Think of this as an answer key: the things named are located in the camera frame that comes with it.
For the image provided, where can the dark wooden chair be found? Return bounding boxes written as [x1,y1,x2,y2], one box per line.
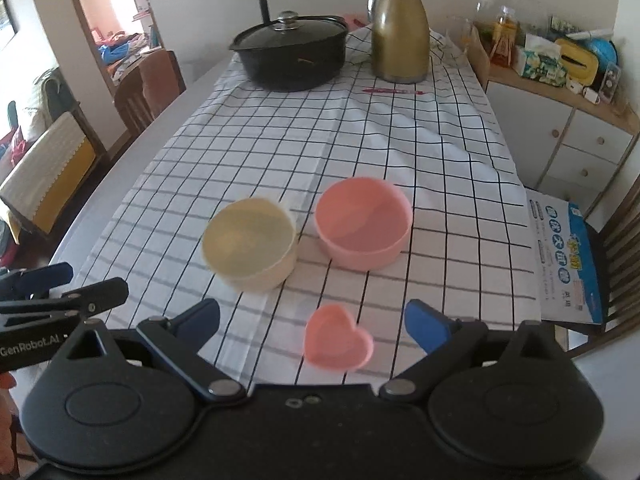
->
[114,67,157,137]

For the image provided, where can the pink bowl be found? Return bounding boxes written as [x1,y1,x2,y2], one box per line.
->
[314,176,414,270]

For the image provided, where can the armchair with cream cover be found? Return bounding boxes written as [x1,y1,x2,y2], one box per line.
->
[0,112,107,241]

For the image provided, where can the blue white printed package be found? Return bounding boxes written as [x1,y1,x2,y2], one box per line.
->
[525,187,607,326]

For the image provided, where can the cream bowl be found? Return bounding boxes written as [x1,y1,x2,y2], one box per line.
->
[202,198,299,292]

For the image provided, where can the black cooking pot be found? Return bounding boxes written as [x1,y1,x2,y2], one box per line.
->
[230,17,349,92]

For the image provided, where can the gold thermos jug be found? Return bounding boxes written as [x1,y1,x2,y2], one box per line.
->
[367,0,432,84]

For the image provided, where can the sofa with cream cover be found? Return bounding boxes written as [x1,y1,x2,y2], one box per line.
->
[20,67,76,127]

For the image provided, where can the white wooden cabinet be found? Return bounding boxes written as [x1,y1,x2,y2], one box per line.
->
[470,35,640,213]

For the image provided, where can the rolled white paper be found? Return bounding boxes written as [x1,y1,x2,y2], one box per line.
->
[565,27,614,42]

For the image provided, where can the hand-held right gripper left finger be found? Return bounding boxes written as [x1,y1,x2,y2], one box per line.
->
[46,299,248,403]

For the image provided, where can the large glass jar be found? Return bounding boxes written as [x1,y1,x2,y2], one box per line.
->
[472,0,532,67]

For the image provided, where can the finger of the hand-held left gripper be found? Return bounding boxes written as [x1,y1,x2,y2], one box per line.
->
[0,262,74,303]
[0,277,129,328]

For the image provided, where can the yellow tissue box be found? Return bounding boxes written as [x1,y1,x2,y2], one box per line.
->
[554,37,600,86]

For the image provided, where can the black grid white tablecloth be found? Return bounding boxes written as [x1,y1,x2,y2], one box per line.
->
[50,20,543,387]

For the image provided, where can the pink heart-shaped dish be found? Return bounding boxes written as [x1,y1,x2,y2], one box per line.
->
[303,304,374,372]

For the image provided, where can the clear plastic box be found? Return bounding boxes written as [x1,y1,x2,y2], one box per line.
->
[600,62,622,106]

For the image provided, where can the person's left forearm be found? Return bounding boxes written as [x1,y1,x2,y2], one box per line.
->
[0,374,17,463]

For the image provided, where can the glass pot lid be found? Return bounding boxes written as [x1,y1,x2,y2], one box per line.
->
[230,10,348,52]

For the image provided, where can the drinking glass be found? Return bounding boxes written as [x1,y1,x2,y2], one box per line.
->
[446,14,474,54]

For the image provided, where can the wooden chair pink backrest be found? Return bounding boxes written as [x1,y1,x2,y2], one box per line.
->
[139,50,187,117]

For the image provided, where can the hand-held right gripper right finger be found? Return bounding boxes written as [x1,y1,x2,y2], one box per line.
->
[379,299,573,403]

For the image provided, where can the slatted wooden chair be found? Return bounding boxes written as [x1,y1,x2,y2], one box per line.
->
[550,170,640,357]

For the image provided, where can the blue globe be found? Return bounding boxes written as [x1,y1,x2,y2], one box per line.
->
[585,37,621,69]

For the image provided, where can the green tissue box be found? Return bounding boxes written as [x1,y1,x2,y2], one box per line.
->
[515,42,569,84]

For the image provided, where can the white adapters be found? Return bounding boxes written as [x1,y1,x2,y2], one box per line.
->
[567,77,601,104]

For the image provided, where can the orange bottle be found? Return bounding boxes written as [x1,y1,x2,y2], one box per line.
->
[492,6,519,67]

